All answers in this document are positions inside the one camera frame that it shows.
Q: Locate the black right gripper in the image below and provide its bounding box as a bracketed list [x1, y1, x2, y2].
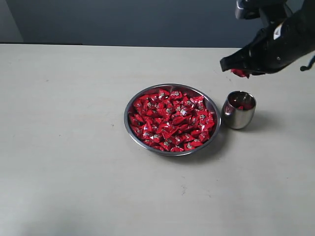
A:
[220, 0, 315, 76]

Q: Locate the red candy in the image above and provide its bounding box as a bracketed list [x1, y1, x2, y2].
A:
[236, 103, 252, 111]
[231, 69, 251, 78]

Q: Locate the stainless steel cup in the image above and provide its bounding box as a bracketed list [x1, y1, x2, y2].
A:
[221, 91, 256, 129]

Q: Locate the stainless steel bowl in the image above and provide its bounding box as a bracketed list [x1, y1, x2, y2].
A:
[124, 83, 222, 157]

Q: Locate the pile of red candies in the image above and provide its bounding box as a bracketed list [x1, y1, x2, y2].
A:
[128, 89, 216, 152]

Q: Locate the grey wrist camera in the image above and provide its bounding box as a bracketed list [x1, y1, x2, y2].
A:
[235, 0, 293, 26]

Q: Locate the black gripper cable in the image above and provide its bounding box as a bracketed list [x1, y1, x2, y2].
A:
[299, 54, 315, 72]

